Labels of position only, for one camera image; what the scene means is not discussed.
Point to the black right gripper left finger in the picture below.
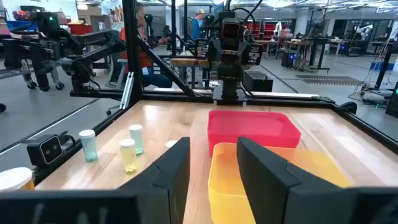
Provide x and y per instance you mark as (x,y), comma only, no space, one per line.
(174,177)

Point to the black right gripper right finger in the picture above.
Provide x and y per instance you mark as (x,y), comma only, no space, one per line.
(261,180)

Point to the yellow pill bottle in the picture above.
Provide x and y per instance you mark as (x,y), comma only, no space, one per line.
(128,155)

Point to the light green pill bottle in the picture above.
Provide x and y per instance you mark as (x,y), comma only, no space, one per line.
(136,140)

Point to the teal blue pill bottle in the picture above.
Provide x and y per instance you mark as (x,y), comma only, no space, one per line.
(89,149)

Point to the wide orange pill bottle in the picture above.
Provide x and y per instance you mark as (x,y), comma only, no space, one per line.
(14,179)

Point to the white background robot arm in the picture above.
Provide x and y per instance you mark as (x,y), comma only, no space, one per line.
(364,30)

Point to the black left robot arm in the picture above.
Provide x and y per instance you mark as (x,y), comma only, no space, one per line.
(230,77)

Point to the black background robot arm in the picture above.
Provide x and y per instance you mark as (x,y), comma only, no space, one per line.
(46,46)
(93,53)
(150,34)

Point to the yellow plastic bin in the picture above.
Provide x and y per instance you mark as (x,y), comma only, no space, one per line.
(224,186)

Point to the red plastic bin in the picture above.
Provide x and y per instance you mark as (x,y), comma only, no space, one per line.
(248,127)

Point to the standing person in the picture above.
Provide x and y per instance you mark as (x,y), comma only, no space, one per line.
(196,28)

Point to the red shelving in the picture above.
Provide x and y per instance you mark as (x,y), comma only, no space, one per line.
(269,29)

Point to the wooden bench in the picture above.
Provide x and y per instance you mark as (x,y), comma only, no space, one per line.
(186,62)

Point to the black box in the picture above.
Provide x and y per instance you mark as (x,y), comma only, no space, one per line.
(257,81)

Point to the black computer tower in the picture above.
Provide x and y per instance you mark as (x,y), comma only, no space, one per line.
(289,59)

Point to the black desk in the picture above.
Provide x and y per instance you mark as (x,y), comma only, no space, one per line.
(314,56)

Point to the seated person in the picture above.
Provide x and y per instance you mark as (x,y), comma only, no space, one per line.
(144,59)

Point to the dark floor mat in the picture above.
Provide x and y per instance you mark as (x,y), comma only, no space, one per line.
(329,80)

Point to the black device with green light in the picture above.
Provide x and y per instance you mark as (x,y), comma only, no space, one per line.
(392,105)

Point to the red background tub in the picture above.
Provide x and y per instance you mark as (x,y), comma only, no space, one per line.
(79,29)

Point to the blue flat object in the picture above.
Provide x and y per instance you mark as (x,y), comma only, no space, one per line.
(381,66)

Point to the blue background tub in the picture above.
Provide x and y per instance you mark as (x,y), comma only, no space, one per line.
(18,25)

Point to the silver metal bracket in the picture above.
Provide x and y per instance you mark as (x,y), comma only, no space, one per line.
(127,90)

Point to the black aluminium rig frame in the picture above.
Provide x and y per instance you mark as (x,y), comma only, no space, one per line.
(132,46)

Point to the black frame knob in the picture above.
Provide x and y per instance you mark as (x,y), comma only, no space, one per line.
(349,107)

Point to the black table-level camera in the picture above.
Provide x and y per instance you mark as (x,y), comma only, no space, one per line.
(45,150)

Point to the black stand post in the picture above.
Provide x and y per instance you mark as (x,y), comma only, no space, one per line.
(384,68)

